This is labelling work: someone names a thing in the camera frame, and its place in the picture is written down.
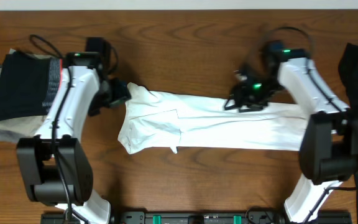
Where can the folded khaki garment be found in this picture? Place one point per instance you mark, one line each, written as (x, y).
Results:
(28, 88)

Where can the folded black garment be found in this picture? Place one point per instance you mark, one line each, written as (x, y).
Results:
(23, 86)

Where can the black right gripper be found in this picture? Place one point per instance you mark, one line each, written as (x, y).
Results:
(240, 99)

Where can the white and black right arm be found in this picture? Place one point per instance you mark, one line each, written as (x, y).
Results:
(328, 153)

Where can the folded grey red-trimmed garment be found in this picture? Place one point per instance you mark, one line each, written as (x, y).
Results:
(53, 83)

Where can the white t-shirt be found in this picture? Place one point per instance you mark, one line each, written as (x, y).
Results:
(161, 119)

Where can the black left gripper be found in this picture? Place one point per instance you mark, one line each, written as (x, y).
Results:
(122, 93)

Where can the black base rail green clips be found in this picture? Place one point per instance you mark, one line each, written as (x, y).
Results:
(253, 216)

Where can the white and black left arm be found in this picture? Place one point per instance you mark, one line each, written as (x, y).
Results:
(53, 165)

